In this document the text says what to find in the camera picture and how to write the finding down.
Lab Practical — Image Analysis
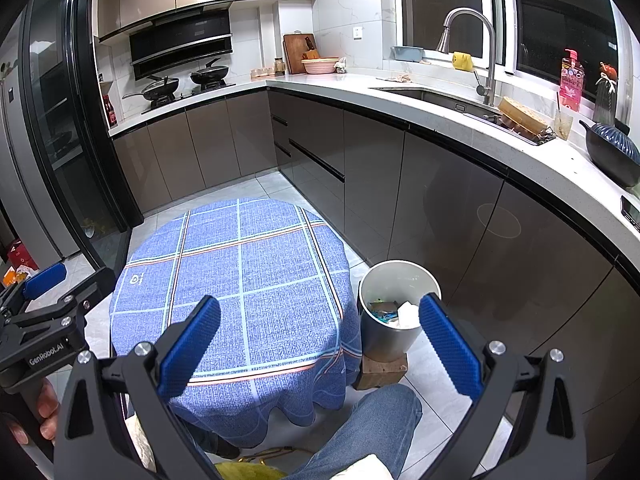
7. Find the wooden cutting board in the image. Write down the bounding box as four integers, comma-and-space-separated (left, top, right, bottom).
283, 32, 318, 75

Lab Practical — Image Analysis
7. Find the black wok with lid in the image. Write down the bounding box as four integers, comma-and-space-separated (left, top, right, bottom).
121, 76, 180, 102

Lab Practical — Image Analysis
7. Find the yellow cloth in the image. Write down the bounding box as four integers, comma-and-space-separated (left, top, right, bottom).
215, 462, 286, 480

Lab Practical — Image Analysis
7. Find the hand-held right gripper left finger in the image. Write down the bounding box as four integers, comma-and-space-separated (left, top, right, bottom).
52, 294, 223, 480

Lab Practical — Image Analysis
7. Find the white paper cup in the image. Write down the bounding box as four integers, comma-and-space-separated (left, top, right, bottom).
357, 260, 442, 363

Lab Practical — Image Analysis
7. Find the round wooden board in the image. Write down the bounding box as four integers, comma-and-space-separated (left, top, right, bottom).
499, 96, 551, 137

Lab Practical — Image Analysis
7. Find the steel sink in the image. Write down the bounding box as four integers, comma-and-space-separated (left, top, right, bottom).
370, 85, 556, 146

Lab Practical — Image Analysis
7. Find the person's left hand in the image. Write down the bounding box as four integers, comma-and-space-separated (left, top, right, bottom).
9, 377, 61, 446

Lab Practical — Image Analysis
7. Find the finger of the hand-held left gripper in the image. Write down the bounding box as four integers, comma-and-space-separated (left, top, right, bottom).
60, 266, 119, 312
0, 262, 68, 311

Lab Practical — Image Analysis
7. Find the red bag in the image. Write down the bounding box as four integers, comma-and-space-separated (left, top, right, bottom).
7, 240, 38, 271

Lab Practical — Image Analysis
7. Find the black glass sliding door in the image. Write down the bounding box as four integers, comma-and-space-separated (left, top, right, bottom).
20, 0, 146, 281

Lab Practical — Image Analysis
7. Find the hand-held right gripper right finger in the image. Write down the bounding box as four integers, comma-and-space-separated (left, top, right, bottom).
417, 292, 588, 480

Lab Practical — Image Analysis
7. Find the wooden block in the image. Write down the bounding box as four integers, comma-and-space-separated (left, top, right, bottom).
357, 347, 408, 391

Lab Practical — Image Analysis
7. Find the person's leg in jeans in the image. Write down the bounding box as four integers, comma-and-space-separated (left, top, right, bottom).
290, 385, 423, 480

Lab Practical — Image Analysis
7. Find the dark blue ceramic pot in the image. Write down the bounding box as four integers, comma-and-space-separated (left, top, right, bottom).
580, 120, 640, 188

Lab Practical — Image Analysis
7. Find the clear drinking glass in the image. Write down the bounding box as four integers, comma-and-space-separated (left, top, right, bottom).
554, 107, 575, 141

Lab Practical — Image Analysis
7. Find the white wrapper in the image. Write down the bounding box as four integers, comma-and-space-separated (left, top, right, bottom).
397, 301, 421, 330

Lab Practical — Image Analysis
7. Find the black range hood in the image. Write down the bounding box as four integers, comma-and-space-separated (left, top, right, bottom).
129, 10, 235, 81

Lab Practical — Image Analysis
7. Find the striped glass bottle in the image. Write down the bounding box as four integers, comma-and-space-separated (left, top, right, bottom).
595, 62, 632, 133

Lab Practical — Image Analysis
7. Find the orange and white plastic bag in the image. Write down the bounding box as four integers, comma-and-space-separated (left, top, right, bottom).
2, 266, 36, 288

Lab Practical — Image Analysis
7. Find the steel kitchen faucet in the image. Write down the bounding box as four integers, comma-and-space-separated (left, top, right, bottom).
436, 7, 498, 107

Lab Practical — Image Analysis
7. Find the pink soap bottle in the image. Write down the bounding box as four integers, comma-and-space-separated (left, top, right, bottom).
560, 49, 586, 112

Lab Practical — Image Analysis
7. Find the silver refrigerator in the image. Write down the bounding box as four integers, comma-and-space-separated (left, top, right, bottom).
0, 10, 83, 261

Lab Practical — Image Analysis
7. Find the blue plaid tablecloth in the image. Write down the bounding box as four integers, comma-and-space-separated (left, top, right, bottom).
110, 199, 363, 448

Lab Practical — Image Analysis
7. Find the black gas stove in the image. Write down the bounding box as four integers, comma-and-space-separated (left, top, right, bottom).
141, 81, 237, 111

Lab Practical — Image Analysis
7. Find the black phone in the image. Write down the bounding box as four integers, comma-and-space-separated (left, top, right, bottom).
620, 196, 640, 231

